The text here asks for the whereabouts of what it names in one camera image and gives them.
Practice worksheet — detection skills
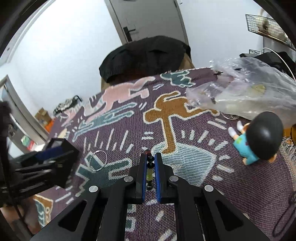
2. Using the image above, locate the dark bead bracelet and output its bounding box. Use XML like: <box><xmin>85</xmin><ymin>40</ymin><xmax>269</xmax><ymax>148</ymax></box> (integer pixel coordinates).
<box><xmin>144</xmin><ymin>149</ymin><xmax>156</xmax><ymax>191</ymax></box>

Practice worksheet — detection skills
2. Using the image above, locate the grey bedroom door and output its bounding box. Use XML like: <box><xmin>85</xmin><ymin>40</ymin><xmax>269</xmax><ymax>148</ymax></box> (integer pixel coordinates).
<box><xmin>105</xmin><ymin>0</ymin><xmax>189</xmax><ymax>44</ymax></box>

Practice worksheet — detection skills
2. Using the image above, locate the black open gift box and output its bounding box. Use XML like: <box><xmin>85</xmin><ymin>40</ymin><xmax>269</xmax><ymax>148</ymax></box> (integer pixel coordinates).
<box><xmin>35</xmin><ymin>138</ymin><xmax>79</xmax><ymax>188</ymax></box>

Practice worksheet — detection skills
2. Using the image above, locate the patterned purple woven blanket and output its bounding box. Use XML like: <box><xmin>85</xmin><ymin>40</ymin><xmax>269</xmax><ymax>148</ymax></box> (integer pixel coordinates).
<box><xmin>33</xmin><ymin>68</ymin><xmax>295</xmax><ymax>240</ymax></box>

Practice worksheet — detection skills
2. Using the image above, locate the orange paper bag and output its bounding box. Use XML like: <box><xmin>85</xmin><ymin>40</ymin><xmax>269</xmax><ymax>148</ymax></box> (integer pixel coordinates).
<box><xmin>45</xmin><ymin>119</ymin><xmax>54</xmax><ymax>133</ymax></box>

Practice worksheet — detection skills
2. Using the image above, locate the brown cardboard box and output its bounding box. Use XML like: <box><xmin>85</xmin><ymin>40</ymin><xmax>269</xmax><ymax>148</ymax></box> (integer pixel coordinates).
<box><xmin>35</xmin><ymin>108</ymin><xmax>52</xmax><ymax>126</ymax></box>

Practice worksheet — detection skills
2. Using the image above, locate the black shoe rack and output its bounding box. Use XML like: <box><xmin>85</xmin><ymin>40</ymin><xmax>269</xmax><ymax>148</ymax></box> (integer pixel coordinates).
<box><xmin>53</xmin><ymin>95</ymin><xmax>82</xmax><ymax>117</ymax></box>

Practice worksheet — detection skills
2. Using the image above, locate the black-haired boy figurine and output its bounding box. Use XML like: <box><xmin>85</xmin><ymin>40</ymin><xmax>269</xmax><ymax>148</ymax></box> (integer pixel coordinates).
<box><xmin>228</xmin><ymin>111</ymin><xmax>283</xmax><ymax>166</ymax></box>

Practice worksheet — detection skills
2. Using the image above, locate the black clothing pile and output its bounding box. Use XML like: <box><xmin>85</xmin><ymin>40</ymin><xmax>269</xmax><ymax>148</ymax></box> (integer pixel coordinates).
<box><xmin>99</xmin><ymin>36</ymin><xmax>191</xmax><ymax>83</ymax></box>

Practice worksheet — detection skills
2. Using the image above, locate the clear plastic bag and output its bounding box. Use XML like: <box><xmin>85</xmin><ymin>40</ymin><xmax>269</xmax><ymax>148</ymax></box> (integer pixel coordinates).
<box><xmin>186</xmin><ymin>57</ymin><xmax>295</xmax><ymax>128</ymax></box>

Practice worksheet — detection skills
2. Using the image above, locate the thin silver bangle ring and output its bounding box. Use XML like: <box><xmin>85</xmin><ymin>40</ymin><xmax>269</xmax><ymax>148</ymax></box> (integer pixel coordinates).
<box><xmin>88</xmin><ymin>150</ymin><xmax>108</xmax><ymax>172</ymax></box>

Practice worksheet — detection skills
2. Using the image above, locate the black door handle lock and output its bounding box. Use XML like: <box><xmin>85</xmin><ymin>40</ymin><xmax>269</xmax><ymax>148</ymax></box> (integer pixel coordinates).
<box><xmin>123</xmin><ymin>27</ymin><xmax>136</xmax><ymax>42</ymax></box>

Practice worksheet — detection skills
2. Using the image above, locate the black wire wall basket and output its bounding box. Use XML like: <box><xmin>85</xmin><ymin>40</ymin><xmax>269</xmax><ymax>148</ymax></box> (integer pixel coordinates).
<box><xmin>245</xmin><ymin>14</ymin><xmax>295</xmax><ymax>50</ymax></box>

